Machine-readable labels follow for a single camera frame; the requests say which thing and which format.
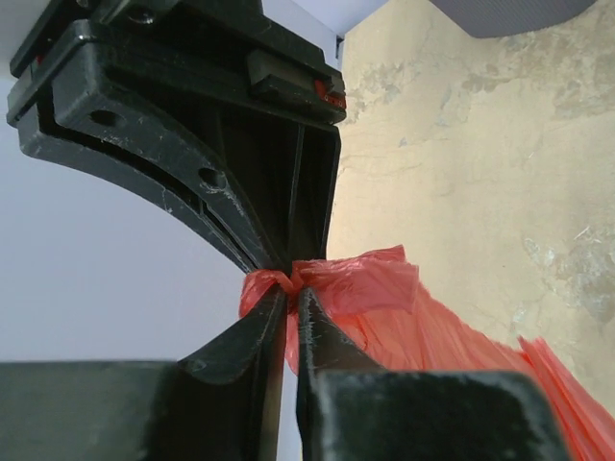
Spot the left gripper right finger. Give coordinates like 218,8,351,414
297,288,570,460

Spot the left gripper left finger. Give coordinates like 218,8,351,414
1,287,286,460

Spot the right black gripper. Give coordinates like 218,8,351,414
6,0,347,270

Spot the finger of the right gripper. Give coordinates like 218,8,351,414
215,114,342,265

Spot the red plastic trash bag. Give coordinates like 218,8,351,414
239,245,614,460

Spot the grey mesh trash bin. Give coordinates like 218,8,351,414
430,0,596,38

